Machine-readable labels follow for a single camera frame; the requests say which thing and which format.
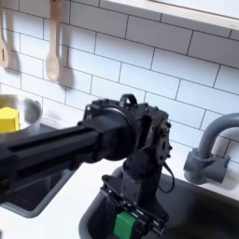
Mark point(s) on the green block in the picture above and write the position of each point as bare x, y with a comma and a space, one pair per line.
123, 225

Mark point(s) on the yellow block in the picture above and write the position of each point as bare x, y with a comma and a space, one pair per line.
8, 119

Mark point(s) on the dark grey sink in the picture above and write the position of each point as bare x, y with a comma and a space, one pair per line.
199, 211

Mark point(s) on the black stove cooktop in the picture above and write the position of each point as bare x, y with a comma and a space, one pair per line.
40, 196

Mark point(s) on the dark grey tap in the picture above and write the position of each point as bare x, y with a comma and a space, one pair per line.
203, 161

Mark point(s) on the steel pot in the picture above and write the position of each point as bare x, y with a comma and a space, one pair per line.
29, 113

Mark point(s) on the wooden spoon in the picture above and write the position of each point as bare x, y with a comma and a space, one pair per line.
53, 62

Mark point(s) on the wooden shelf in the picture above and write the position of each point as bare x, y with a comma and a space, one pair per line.
186, 15

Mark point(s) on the wooden slotted spatula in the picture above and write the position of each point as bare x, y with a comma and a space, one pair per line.
3, 53

